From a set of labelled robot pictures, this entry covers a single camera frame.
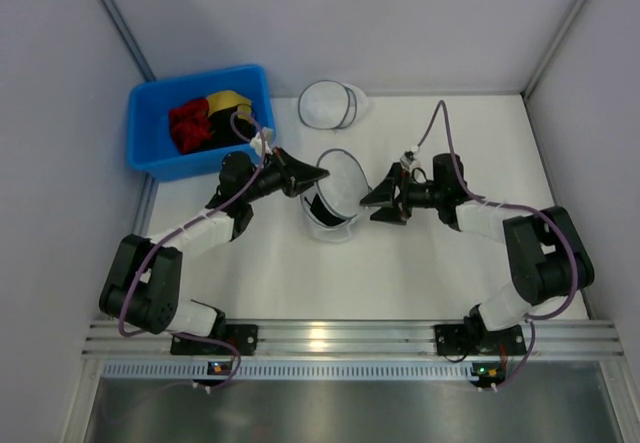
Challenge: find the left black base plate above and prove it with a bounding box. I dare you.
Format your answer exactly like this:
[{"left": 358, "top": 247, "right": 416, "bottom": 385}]
[{"left": 170, "top": 323, "right": 259, "bottom": 356}]

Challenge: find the blue plastic bin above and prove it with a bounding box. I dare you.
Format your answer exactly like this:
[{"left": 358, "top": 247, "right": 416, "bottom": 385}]
[{"left": 127, "top": 64, "right": 276, "bottom": 182}]

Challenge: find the yellow bra in bin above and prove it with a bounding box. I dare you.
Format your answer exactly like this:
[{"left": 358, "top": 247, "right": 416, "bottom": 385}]
[{"left": 205, "top": 90, "right": 253, "bottom": 120}]

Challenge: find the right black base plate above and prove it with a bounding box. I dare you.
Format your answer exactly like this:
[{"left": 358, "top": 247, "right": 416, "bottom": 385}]
[{"left": 434, "top": 323, "right": 527, "bottom": 357}]

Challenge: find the perforated cable duct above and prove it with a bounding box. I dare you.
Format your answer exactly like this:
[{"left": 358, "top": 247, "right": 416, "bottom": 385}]
[{"left": 102, "top": 360, "right": 479, "bottom": 381}]

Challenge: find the white mesh laundry bag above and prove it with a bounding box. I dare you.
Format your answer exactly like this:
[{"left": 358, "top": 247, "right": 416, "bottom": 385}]
[
  {"left": 297, "top": 79, "right": 370, "bottom": 131},
  {"left": 299, "top": 148, "right": 371, "bottom": 243}
]

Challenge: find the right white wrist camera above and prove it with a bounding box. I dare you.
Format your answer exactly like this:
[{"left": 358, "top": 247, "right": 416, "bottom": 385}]
[{"left": 399, "top": 146, "right": 421, "bottom": 173}]

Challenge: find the black bra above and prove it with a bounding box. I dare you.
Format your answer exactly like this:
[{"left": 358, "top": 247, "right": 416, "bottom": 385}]
[{"left": 303, "top": 194, "right": 349, "bottom": 228}]

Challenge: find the black garment in bin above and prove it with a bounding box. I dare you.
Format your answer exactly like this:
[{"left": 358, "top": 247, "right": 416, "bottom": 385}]
[{"left": 205, "top": 105, "right": 256, "bottom": 150}]

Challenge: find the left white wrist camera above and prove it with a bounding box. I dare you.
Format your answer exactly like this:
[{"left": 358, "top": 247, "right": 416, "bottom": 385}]
[{"left": 249, "top": 128, "right": 275, "bottom": 158}]

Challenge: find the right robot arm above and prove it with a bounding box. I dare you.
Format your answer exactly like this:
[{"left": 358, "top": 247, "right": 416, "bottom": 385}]
[{"left": 360, "top": 153, "right": 595, "bottom": 333}]

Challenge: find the aluminium mounting rail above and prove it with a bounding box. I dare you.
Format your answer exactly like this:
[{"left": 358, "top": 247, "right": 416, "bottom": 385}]
[{"left": 81, "top": 319, "right": 624, "bottom": 361}]

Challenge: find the red garment in bin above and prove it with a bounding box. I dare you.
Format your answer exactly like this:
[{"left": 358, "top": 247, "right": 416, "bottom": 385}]
[{"left": 168, "top": 98, "right": 213, "bottom": 154}]

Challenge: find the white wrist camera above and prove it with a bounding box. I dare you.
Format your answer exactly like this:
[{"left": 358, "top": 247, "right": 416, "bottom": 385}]
[
  {"left": 249, "top": 128, "right": 275, "bottom": 158},
  {"left": 399, "top": 146, "right": 421, "bottom": 173}
]

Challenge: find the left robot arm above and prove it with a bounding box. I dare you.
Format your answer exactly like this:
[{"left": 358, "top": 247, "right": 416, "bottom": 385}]
[{"left": 99, "top": 148, "right": 330, "bottom": 338}]

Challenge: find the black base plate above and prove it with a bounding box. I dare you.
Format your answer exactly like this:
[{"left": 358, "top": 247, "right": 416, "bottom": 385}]
[
  {"left": 434, "top": 323, "right": 527, "bottom": 357},
  {"left": 170, "top": 323, "right": 259, "bottom": 356}
]

